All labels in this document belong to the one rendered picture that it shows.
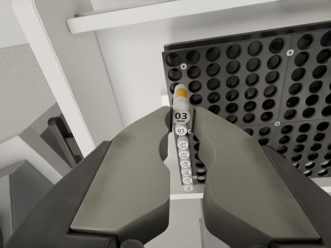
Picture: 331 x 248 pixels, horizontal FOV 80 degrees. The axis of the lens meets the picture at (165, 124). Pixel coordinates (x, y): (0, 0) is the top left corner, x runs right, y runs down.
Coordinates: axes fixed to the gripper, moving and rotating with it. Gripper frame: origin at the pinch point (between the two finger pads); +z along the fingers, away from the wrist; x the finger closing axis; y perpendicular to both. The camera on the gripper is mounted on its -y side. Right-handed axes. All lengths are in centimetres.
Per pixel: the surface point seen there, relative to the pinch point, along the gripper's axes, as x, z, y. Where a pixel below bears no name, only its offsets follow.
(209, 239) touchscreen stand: 21, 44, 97
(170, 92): -0.8, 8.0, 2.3
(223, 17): 4.8, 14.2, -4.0
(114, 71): -8.1, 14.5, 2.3
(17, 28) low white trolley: -24.6, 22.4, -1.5
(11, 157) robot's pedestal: -37, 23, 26
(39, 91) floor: -81, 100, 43
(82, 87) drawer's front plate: -9.3, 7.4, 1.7
